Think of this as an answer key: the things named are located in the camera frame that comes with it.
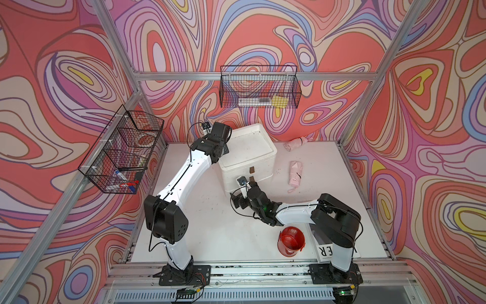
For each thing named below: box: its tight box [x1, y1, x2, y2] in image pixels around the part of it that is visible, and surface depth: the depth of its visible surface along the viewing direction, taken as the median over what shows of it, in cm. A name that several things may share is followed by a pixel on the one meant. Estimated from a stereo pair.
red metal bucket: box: [277, 226, 306, 258], surface depth 76 cm
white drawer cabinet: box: [218, 123, 278, 197], surface depth 86 cm
